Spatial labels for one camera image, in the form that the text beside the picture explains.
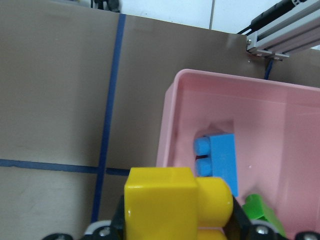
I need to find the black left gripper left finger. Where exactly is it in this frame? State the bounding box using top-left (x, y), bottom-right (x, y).
top-left (83, 195), bottom-right (125, 240)

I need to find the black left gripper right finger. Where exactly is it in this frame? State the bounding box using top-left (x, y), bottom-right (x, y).
top-left (222, 196), bottom-right (283, 240)

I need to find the green toy block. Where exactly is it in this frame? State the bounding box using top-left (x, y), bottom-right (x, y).
top-left (242, 193), bottom-right (287, 237)

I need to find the yellow toy block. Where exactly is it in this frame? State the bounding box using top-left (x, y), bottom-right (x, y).
top-left (124, 167), bottom-right (234, 240)

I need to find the blue toy block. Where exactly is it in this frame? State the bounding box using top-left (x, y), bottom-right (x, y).
top-left (193, 133), bottom-right (239, 197)

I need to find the pink plastic box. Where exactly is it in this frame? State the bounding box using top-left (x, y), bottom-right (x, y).
top-left (156, 69), bottom-right (320, 238)

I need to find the aluminium frame post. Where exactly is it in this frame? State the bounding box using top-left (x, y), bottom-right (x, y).
top-left (241, 0), bottom-right (320, 60)

